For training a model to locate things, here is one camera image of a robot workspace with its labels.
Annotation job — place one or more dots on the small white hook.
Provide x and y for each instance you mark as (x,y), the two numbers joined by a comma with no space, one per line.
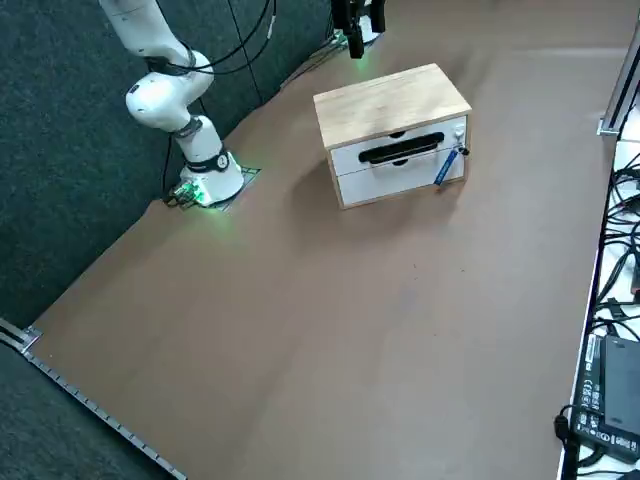
(457,135)

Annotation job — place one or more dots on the aluminium table edge rail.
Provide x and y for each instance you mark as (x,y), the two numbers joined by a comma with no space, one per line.
(75,392)

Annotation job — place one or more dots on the metal camera post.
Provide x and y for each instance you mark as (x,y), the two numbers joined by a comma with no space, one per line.
(625,80)

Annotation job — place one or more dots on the wooden drawer box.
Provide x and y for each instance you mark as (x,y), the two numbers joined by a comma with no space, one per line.
(390,100)

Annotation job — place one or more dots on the silver metal bracket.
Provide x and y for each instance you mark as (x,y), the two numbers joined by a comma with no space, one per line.
(610,127)

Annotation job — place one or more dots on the black power adapter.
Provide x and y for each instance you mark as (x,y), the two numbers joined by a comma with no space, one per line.
(620,390)

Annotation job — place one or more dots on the white drawer front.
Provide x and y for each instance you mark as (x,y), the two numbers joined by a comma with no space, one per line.
(380,187)
(345,162)

